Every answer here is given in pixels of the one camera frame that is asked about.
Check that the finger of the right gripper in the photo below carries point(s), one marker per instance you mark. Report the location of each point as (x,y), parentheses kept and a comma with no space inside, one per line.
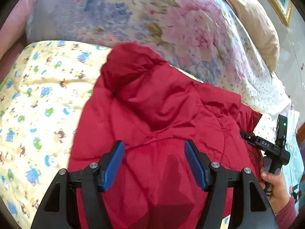
(251,139)

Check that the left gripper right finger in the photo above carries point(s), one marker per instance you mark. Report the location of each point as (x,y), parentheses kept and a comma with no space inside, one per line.
(250,206)

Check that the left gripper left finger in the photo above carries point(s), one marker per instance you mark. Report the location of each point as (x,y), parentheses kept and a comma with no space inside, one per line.
(59,209)

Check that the red quilted puffer jacket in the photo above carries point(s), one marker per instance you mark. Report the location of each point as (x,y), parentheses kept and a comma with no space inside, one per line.
(154,108)

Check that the red sleeve right forearm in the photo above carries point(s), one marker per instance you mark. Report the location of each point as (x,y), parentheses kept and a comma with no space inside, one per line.
(287,215)

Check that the person's right hand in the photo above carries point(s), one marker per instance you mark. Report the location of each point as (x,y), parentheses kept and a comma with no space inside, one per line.
(279,196)

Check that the light blue floral sheet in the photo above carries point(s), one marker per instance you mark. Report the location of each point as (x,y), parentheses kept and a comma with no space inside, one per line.
(294,171)

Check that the yellow cartoon bear bedsheet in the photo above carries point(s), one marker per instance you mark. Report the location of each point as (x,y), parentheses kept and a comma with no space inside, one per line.
(42,98)

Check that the floral white blue quilt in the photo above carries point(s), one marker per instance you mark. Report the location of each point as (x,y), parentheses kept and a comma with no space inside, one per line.
(204,38)

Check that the beige pillow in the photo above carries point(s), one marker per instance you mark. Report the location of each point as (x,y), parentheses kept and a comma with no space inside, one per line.
(260,28)

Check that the pink padded quilt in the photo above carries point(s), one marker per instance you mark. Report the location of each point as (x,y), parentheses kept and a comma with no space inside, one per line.
(13,34)

